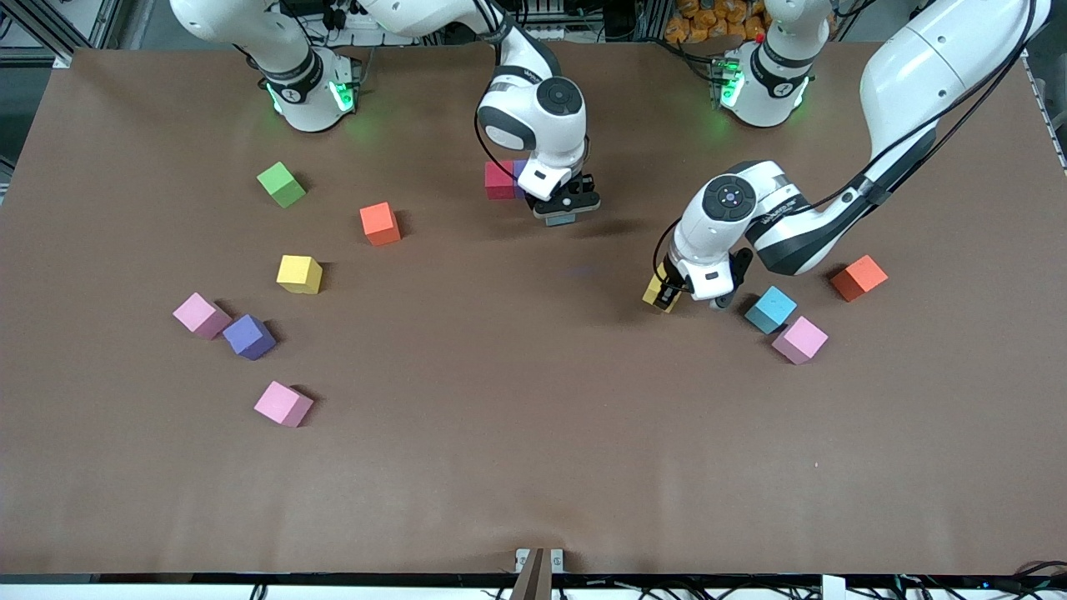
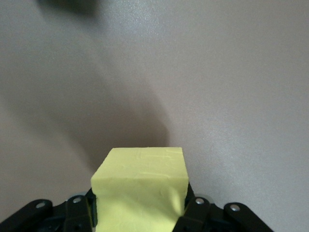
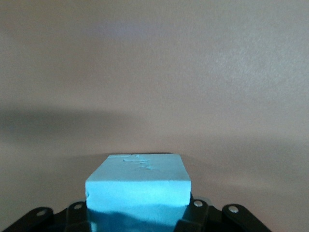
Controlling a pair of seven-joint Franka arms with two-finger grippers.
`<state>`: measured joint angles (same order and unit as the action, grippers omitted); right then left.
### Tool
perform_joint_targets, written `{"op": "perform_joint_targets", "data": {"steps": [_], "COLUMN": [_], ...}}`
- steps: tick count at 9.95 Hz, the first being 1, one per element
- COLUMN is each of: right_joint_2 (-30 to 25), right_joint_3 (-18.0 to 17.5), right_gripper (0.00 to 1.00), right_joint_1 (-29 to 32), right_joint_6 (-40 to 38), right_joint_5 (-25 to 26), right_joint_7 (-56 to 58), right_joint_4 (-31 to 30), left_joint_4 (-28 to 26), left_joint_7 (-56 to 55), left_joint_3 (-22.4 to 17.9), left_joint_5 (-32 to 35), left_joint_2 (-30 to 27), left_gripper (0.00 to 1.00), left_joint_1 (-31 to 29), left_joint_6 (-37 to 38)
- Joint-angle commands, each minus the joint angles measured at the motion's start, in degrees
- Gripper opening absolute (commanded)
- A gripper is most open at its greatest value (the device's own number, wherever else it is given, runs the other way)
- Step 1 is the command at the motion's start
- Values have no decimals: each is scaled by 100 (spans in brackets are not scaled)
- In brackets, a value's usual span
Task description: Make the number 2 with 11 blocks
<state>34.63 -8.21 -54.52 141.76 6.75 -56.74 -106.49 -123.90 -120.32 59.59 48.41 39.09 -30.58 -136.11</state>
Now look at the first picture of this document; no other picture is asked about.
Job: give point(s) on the yellow foam cube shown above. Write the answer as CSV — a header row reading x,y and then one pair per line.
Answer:
x,y
650,293
298,274

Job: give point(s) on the cyan foam cube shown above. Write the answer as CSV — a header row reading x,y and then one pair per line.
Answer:
x,y
770,309
561,222

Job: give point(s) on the dented purple foam cube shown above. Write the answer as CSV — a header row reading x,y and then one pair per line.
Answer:
x,y
521,171

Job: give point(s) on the red foam cube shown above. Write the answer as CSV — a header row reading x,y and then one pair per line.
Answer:
x,y
498,182

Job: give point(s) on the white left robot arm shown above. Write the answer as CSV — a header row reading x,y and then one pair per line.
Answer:
x,y
917,75

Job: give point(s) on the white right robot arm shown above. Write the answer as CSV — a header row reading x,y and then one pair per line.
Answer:
x,y
542,125

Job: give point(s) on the pink foam cube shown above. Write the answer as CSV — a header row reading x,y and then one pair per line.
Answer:
x,y
799,339
200,314
283,403

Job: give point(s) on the orange foam cube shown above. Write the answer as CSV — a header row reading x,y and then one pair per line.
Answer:
x,y
380,223
859,277

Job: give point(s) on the white rack equipment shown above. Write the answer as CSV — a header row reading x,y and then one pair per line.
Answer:
x,y
542,21

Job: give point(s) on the orange packaged goods pile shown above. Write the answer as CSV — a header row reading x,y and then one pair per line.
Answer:
x,y
708,21

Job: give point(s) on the white power strip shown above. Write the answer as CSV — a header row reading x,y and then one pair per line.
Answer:
x,y
346,17

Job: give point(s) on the green foam cube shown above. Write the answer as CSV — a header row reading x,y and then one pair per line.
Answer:
x,y
282,185

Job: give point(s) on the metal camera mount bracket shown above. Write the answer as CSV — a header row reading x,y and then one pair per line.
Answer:
x,y
539,562

